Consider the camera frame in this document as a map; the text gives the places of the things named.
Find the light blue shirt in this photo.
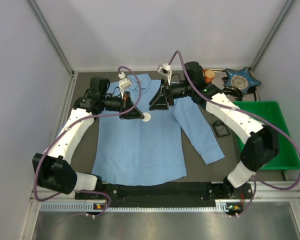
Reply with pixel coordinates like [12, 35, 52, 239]
[55, 72, 226, 186]

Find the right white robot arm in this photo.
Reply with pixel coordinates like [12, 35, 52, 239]
[149, 61, 279, 197]

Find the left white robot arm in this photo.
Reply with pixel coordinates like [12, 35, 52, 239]
[32, 73, 145, 195]

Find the orange cup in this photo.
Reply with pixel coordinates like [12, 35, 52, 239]
[203, 69, 216, 84]

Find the blue star-shaped dish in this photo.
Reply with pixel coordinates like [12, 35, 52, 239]
[223, 67, 261, 95]

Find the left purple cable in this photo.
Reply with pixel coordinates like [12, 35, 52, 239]
[33, 66, 143, 218]

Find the purple cable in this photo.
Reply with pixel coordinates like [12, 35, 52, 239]
[167, 50, 300, 218]
[33, 66, 143, 218]

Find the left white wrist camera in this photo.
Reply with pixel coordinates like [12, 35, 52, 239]
[118, 72, 133, 99]

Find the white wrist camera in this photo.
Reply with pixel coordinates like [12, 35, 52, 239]
[118, 72, 133, 99]
[157, 63, 172, 86]

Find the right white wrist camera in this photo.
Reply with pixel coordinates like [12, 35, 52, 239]
[157, 63, 172, 86]

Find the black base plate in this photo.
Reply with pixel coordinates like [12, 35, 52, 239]
[74, 181, 256, 208]

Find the aluminium front rail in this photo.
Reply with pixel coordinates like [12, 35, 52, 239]
[38, 181, 300, 216]

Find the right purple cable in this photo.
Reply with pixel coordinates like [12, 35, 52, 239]
[167, 50, 300, 218]

